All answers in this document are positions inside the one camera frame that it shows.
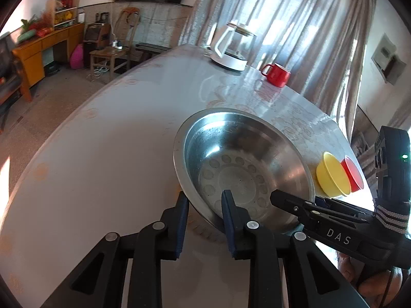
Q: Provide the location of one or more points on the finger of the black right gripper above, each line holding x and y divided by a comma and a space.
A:
291, 204

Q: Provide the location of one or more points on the yellow plastic bowl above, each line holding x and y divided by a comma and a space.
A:
332, 177

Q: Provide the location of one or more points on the large stainless steel bowl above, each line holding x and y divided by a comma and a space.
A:
226, 149

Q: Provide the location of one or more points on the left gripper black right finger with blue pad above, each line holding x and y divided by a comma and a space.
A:
284, 269

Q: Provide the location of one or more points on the person's right hand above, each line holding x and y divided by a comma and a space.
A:
374, 287

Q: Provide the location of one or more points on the orange wooden desk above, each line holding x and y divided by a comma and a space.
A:
30, 54

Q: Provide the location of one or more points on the red mug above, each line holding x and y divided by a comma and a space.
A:
276, 74

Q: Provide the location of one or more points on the small old television set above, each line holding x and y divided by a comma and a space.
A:
97, 36

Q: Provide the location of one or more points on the pink bag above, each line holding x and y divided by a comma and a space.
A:
76, 59

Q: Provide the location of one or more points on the red plastic bowl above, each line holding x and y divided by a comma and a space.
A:
354, 176

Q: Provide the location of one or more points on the wall electrical box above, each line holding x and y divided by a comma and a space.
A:
388, 63

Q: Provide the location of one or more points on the wooden chair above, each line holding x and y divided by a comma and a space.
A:
117, 54

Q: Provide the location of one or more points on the dark wooden bench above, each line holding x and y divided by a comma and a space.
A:
149, 50

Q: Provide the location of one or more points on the beige sheer curtain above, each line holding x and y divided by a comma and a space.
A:
322, 43

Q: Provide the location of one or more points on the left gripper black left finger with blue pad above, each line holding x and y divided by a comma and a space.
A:
131, 262

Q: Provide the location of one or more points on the white glass electric kettle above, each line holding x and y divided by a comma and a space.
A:
231, 46

